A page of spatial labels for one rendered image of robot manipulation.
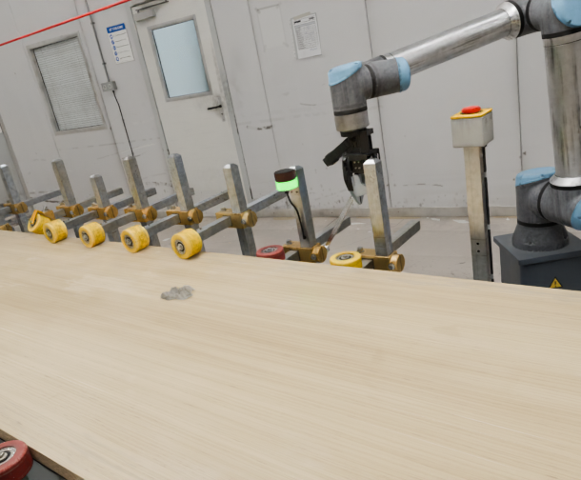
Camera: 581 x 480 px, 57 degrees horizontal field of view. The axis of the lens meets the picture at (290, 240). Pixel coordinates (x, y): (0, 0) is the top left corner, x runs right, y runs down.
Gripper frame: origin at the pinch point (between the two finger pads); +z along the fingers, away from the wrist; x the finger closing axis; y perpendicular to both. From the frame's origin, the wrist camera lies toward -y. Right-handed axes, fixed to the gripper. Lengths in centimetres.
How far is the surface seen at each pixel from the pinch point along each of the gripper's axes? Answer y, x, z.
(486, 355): 52, -51, 9
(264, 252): -18.8, -22.5, 8.3
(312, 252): -11.6, -10.0, 13.1
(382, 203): 12.6, -8.5, -2.0
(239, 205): -37.4, -9.1, -1.0
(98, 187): -112, -9, -7
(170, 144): -345, 225, 20
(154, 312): -23, -59, 9
